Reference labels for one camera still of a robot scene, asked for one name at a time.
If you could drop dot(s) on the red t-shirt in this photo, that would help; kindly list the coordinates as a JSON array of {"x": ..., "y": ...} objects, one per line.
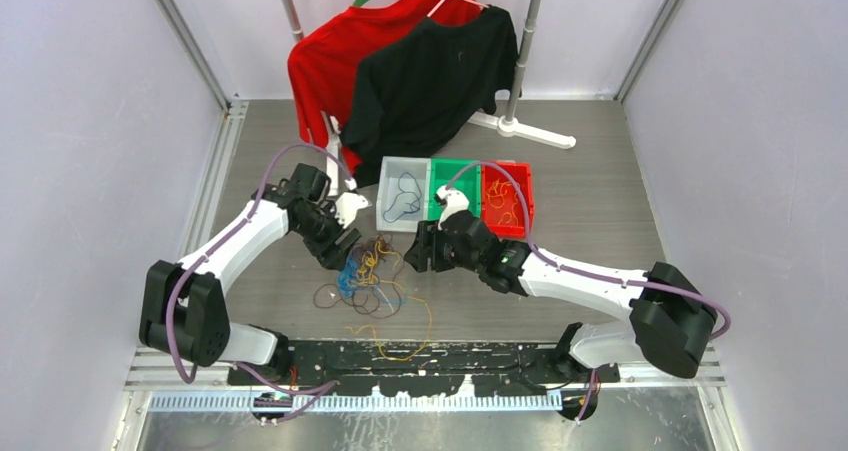
[{"x": 322, "y": 67}]

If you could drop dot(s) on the white plastic bin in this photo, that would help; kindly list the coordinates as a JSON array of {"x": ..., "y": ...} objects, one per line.
[{"x": 402, "y": 197}]

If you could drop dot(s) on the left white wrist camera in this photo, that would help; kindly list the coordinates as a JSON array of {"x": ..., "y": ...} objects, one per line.
[{"x": 347, "y": 206}]

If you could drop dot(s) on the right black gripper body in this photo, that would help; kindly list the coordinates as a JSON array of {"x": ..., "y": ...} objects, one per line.
[{"x": 443, "y": 254}]

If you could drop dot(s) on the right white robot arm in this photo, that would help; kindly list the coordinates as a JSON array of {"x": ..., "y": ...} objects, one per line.
[{"x": 658, "y": 315}]

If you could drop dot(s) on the white clothes rack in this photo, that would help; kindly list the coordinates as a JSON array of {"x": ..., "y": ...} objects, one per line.
[{"x": 507, "y": 125}]

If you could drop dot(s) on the white slotted cable duct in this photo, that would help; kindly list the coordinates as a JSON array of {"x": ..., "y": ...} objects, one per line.
[{"x": 256, "y": 400}]

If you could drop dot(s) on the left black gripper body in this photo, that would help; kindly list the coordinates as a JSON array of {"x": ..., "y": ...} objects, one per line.
[{"x": 321, "y": 230}]

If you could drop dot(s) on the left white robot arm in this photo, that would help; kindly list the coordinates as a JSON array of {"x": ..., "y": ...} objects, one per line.
[{"x": 184, "y": 307}]

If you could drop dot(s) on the black t-shirt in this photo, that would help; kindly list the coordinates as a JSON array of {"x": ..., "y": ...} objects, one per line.
[{"x": 412, "y": 97}]

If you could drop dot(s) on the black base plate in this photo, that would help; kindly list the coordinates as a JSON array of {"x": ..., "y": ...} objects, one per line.
[{"x": 491, "y": 369}]

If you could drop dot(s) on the red plastic bin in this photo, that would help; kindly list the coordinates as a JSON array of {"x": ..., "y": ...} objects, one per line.
[{"x": 501, "y": 209}]

